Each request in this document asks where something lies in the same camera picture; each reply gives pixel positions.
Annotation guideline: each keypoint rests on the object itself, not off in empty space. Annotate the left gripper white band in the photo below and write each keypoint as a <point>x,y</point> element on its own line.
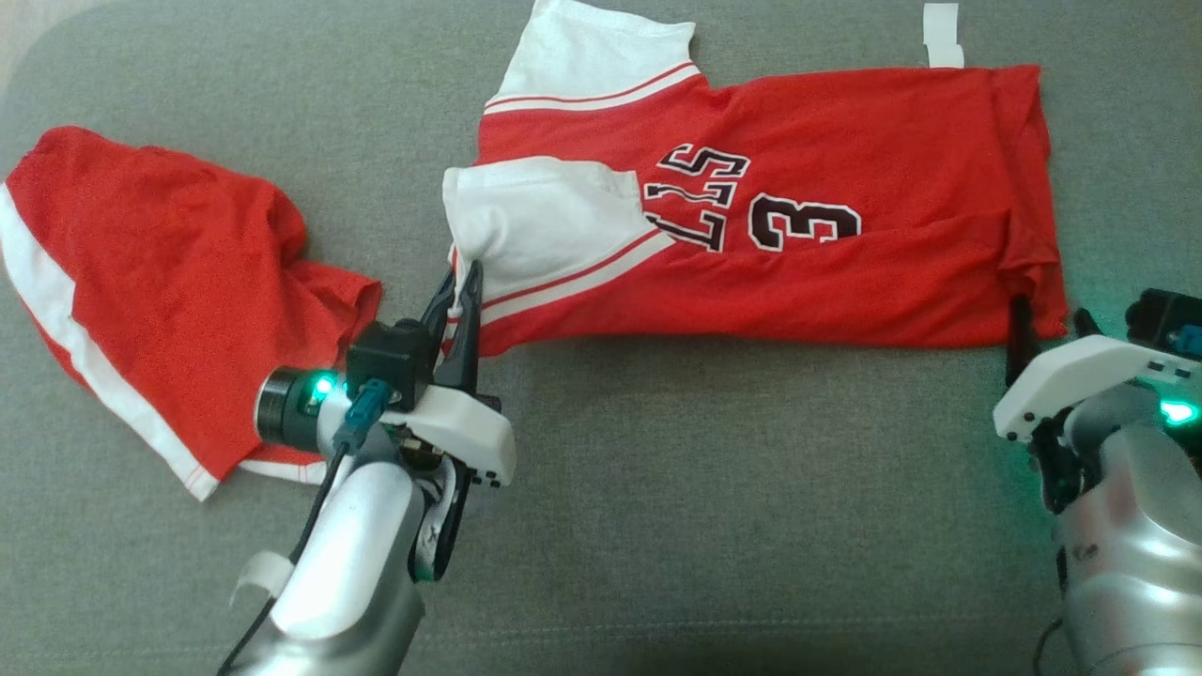
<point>470,432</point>

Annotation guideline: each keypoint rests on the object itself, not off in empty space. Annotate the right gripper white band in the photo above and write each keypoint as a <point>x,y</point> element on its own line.
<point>1080,366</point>

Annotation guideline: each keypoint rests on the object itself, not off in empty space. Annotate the red and white basketball jersey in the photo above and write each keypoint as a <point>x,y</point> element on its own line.
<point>845,141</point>

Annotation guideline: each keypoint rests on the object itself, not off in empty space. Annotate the red shorts with white stripe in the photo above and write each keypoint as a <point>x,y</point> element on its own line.
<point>169,300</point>

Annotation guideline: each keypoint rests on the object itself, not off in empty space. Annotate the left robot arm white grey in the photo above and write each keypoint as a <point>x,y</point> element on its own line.
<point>347,563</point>

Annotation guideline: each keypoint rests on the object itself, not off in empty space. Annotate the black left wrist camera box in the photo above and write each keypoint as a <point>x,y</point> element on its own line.
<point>390,361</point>

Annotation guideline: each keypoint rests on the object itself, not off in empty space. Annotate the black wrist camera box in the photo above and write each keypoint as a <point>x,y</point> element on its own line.
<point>390,361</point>
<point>1160,314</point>

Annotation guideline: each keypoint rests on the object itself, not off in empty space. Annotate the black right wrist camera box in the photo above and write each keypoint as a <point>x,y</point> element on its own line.
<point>1160,314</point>

